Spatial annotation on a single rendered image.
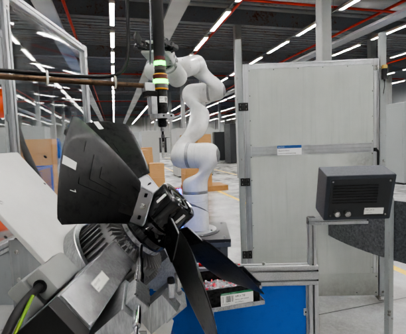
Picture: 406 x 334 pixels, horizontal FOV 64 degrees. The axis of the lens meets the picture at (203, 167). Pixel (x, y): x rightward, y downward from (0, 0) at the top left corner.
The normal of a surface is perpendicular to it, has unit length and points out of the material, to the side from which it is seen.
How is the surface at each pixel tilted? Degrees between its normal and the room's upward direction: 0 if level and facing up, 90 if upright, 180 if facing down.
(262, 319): 90
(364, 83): 90
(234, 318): 90
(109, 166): 79
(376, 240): 90
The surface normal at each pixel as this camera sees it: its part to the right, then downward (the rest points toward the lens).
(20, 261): -0.04, 0.07
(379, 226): -0.89, 0.07
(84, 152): 0.88, -0.26
